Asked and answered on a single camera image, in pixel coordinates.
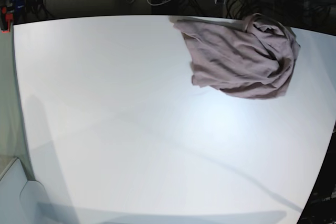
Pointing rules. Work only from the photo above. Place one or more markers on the mauve t-shirt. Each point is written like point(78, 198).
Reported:
point(254, 62)

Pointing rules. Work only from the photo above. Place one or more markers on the grey side table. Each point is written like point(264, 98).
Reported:
point(21, 199)

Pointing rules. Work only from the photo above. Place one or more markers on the red and black clamp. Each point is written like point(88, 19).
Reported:
point(6, 18)

